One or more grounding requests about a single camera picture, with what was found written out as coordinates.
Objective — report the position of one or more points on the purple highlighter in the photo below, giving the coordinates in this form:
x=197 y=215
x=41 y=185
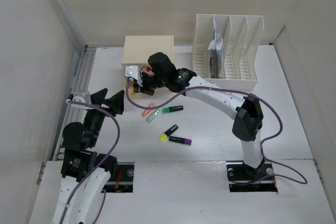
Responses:
x=180 y=140

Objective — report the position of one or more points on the grey booklet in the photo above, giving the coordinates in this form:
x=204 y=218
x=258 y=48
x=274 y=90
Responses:
x=216 y=47

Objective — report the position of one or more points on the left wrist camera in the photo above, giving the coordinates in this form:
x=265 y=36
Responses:
x=79 y=99

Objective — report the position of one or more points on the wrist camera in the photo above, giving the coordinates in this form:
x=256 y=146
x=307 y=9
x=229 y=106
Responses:
x=79 y=99
x=134 y=73

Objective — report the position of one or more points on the white file organizer rack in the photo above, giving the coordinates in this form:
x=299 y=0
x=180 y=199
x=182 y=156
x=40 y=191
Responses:
x=241 y=35

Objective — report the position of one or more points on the beige wooden drawer cabinet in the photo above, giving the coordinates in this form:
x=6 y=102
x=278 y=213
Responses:
x=137 y=49

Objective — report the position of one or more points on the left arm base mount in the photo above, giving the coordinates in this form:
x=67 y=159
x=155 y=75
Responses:
x=122 y=181

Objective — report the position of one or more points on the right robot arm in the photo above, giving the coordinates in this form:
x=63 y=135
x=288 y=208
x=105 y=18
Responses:
x=244 y=109

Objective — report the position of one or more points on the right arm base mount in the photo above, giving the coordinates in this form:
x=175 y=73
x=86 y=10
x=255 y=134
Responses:
x=244 y=179

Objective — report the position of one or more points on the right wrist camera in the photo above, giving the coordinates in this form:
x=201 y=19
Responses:
x=134 y=73

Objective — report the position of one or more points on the yellow highlighter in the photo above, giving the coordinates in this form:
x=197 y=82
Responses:
x=168 y=132

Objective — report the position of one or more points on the green highlighter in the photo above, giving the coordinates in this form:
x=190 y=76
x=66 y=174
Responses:
x=172 y=109

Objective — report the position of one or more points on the mint green clip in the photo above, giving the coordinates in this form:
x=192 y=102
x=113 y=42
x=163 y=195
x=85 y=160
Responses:
x=152 y=115

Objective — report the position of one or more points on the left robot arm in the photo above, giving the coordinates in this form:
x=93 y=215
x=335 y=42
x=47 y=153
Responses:
x=84 y=173

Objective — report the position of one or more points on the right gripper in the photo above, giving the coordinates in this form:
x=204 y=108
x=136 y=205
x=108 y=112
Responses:
x=138 y=89

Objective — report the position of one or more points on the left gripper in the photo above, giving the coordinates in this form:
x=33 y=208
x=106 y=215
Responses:
x=115 y=103

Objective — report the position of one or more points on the orange clip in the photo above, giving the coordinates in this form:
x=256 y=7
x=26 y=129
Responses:
x=148 y=110

